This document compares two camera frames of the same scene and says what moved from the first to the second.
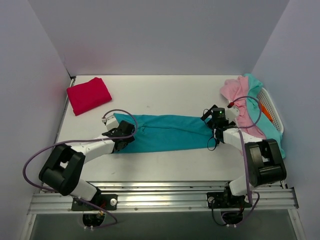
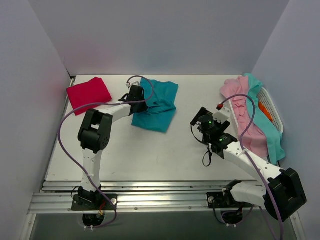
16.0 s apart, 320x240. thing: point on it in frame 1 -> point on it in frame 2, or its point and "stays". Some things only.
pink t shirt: [235, 88] stays
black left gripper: [126, 135] -> [139, 100]
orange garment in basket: [265, 111] stays
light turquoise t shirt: [270, 130] stays
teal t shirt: [161, 133] -> [161, 107]
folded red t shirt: [85, 96] stays
